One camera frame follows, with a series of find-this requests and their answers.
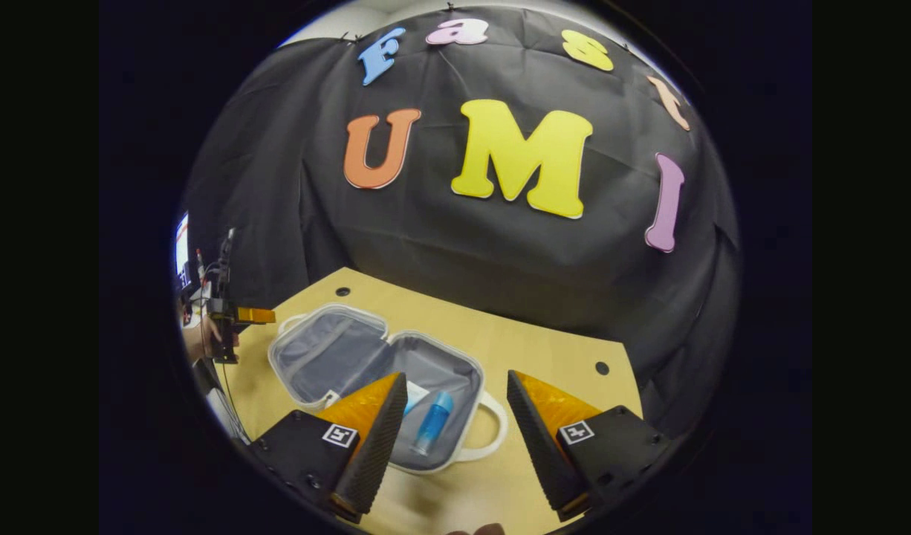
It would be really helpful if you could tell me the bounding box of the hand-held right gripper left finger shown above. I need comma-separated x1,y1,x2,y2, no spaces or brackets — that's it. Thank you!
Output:
249,372,409,525

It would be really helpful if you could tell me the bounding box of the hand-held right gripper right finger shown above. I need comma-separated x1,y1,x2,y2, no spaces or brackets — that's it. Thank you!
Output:
506,369,672,521

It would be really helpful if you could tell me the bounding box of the blue capped clear bottle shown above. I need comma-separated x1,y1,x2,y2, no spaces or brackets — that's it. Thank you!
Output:
409,391,455,457

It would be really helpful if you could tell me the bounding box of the white blue cream tube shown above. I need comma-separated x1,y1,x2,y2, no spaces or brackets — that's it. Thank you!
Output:
402,380,431,417

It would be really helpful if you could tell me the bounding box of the white suitcase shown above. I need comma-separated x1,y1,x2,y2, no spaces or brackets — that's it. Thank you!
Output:
267,302,510,476

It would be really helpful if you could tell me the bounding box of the white red cluttered object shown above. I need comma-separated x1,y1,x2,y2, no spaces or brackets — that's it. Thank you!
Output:
178,249,220,328

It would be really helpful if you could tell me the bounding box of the computer monitor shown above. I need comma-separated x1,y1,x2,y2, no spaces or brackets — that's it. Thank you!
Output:
175,212,191,289

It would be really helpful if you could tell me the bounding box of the black backdrop cloth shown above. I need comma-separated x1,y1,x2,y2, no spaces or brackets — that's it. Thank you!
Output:
181,4,742,439

